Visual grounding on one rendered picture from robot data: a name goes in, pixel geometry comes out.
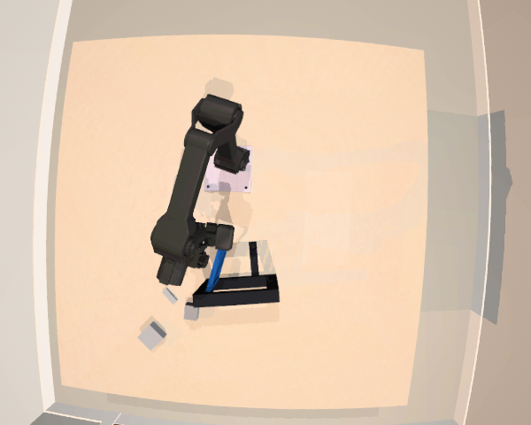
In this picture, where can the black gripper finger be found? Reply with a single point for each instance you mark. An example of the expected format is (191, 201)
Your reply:
(212, 244)

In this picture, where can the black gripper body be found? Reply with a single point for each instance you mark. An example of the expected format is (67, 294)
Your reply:
(223, 237)

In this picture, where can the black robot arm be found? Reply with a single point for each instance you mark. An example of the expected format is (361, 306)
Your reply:
(175, 235)

